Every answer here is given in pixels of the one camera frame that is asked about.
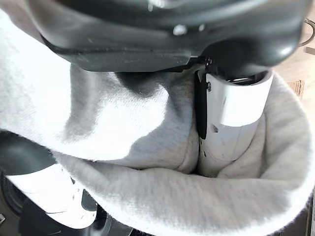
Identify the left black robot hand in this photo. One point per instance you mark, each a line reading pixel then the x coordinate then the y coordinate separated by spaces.
pixel 147 32

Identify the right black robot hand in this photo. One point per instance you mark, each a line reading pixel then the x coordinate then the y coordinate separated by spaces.
pixel 49 191

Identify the light grey sweatshirt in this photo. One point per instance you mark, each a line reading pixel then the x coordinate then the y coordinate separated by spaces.
pixel 147 196

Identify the woven basket on shelf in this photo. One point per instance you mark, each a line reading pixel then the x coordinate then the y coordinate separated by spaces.
pixel 296 88

